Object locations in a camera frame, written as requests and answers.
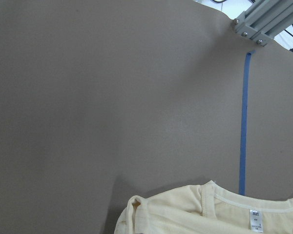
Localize beige long-sleeve printed shirt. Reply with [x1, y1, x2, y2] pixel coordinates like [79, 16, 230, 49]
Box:
[114, 181, 293, 234]

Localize brown paper table cover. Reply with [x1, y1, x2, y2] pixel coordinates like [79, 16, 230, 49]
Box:
[0, 0, 293, 234]

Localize aluminium frame post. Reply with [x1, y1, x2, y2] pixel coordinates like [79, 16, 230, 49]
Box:
[233, 0, 293, 46]

